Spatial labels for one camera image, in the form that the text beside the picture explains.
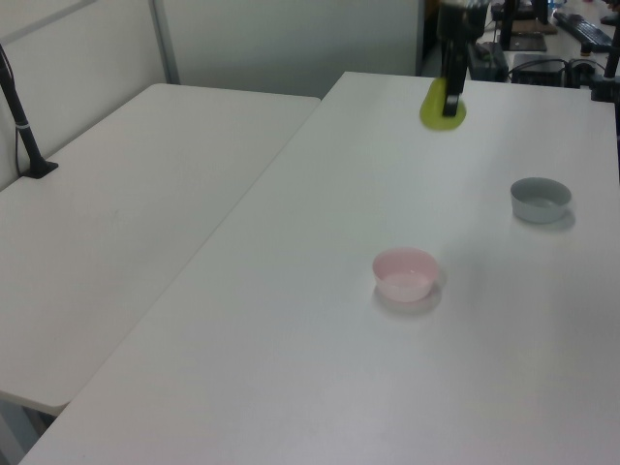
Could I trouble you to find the black clamp stand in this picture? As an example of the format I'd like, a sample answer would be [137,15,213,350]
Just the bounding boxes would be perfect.
[587,0,620,104]

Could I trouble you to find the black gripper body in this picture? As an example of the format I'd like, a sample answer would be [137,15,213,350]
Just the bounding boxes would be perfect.
[436,0,488,46]

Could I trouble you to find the white side table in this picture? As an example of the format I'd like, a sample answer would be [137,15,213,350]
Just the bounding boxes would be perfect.
[0,82,323,417]

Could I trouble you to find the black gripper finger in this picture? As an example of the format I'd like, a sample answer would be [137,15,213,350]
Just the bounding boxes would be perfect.
[441,40,470,119]

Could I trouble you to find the black camera stand pole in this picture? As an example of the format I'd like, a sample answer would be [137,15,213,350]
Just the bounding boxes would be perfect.
[0,42,60,181]

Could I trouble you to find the brown board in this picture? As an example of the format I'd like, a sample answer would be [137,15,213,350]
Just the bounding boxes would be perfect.
[512,17,559,36]

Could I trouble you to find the grey partition post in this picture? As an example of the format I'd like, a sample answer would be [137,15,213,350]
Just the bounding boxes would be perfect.
[148,0,181,86]

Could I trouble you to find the black monitor stand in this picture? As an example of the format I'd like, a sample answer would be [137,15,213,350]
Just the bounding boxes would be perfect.
[498,0,517,51]

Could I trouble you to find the black keyboard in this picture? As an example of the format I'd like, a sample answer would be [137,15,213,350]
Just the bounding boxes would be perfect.
[553,11,614,48]

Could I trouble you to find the green pear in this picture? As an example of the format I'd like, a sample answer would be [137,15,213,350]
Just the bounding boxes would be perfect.
[418,77,469,133]

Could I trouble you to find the black box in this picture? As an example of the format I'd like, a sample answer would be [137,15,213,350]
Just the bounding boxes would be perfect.
[508,52,569,87]

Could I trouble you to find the green and black device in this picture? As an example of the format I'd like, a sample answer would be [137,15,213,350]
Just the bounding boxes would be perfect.
[467,42,511,82]

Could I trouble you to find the grey bowl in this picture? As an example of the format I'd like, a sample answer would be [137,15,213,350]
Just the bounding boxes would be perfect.
[510,176,574,225]

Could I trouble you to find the black flat mat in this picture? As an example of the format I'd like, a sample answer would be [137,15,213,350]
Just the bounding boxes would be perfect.
[508,32,549,53]

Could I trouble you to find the pink bowl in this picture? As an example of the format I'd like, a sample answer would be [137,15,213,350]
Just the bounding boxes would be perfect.
[371,246,440,304]

